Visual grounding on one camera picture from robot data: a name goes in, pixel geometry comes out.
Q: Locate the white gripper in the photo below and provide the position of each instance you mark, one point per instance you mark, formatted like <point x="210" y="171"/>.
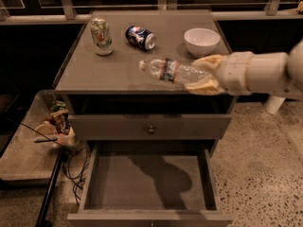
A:
<point x="234" y="72"/>

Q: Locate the clear plastic water bottle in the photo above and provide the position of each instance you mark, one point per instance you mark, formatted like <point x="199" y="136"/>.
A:
<point x="172" y="71"/>

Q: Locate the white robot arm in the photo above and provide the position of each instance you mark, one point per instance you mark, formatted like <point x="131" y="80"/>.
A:
<point x="279" y="75"/>

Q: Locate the brass drawer knob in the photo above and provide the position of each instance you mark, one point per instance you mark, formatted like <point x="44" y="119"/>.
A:
<point x="151" y="130"/>

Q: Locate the grey drawer cabinet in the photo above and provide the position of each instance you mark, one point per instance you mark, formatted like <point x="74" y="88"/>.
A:
<point x="113" y="84"/>

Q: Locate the grey open middle drawer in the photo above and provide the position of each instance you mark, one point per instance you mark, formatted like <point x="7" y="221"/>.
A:
<point x="150" y="184"/>

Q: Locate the grey top drawer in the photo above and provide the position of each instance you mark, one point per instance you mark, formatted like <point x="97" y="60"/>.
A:
<point x="135" y="126"/>

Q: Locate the white ceramic bowl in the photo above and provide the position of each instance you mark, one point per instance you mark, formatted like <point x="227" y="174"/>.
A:
<point x="201" y="41"/>

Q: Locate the blue pepsi can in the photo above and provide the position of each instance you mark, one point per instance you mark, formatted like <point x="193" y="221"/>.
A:
<point x="140" y="37"/>

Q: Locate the metal window railing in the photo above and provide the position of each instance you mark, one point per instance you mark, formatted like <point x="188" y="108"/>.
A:
<point x="78" y="11"/>

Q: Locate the green white soda can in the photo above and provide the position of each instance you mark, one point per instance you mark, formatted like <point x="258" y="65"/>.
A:
<point x="101" y="35"/>

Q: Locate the black metal stand leg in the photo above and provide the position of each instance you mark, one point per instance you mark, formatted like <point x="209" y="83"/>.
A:
<point x="41" y="219"/>

